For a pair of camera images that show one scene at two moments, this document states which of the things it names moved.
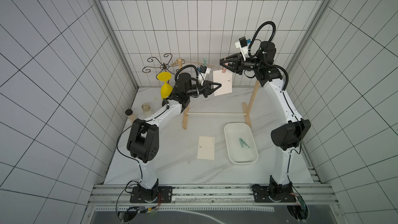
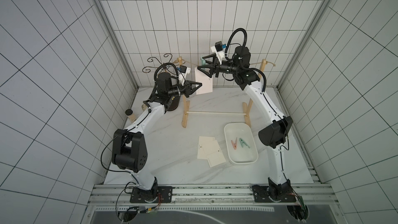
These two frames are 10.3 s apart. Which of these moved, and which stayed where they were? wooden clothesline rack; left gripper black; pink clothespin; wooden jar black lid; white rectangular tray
Moved: pink clothespin; left gripper black
Stayed: white rectangular tray; wooden clothesline rack; wooden jar black lid
